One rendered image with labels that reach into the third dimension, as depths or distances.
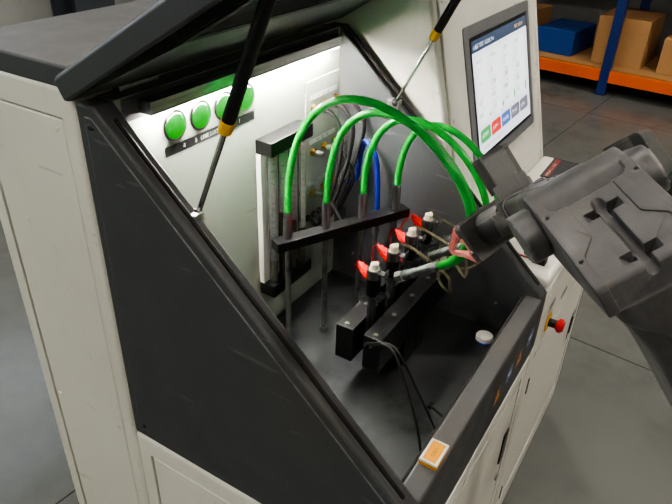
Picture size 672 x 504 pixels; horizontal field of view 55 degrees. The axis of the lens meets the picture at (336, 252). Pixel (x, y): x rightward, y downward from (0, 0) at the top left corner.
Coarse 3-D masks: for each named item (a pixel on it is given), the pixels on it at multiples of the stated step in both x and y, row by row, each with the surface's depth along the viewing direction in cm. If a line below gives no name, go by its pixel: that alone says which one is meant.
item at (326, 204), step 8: (360, 112) 116; (368, 112) 115; (376, 112) 114; (352, 120) 117; (344, 128) 119; (336, 136) 121; (344, 136) 121; (432, 136) 111; (336, 144) 122; (440, 144) 111; (336, 152) 123; (328, 160) 124; (328, 168) 125; (328, 176) 126; (328, 184) 127; (328, 192) 128; (328, 200) 129; (472, 200) 112; (328, 208) 130; (328, 216) 131; (328, 224) 132; (456, 264) 119
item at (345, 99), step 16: (352, 96) 106; (320, 112) 111; (384, 112) 104; (400, 112) 102; (304, 128) 114; (416, 128) 102; (432, 144) 101; (288, 160) 119; (448, 160) 101; (288, 176) 121; (288, 192) 123; (464, 192) 102; (288, 208) 125
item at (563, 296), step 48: (384, 0) 134; (432, 0) 129; (480, 0) 149; (528, 0) 177; (384, 48) 138; (432, 48) 133; (432, 96) 137; (528, 144) 188; (576, 288) 195; (528, 384) 161; (528, 432) 203
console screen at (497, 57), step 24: (480, 24) 149; (504, 24) 162; (528, 24) 177; (480, 48) 150; (504, 48) 163; (528, 48) 179; (480, 72) 151; (504, 72) 165; (528, 72) 181; (480, 96) 153; (504, 96) 166; (528, 96) 182; (480, 120) 154; (504, 120) 168; (528, 120) 185; (480, 144) 155
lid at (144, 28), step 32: (160, 0) 72; (192, 0) 69; (224, 0) 75; (256, 0) 85; (288, 0) 97; (320, 0) 104; (352, 0) 118; (128, 32) 76; (160, 32) 73; (192, 32) 80; (224, 32) 88; (288, 32) 123; (96, 64) 81; (128, 64) 85; (160, 64) 91; (64, 96) 88
